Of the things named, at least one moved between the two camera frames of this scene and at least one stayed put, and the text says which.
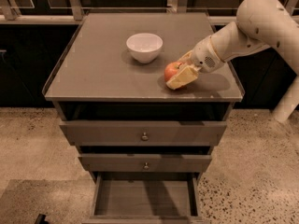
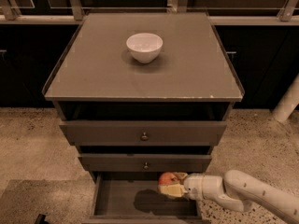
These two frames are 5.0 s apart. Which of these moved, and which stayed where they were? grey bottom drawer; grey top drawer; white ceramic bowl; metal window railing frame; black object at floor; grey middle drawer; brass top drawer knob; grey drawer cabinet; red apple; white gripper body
Moved: red apple; white gripper body
Stayed: brass top drawer knob; white ceramic bowl; grey top drawer; metal window railing frame; black object at floor; grey bottom drawer; grey drawer cabinet; grey middle drawer
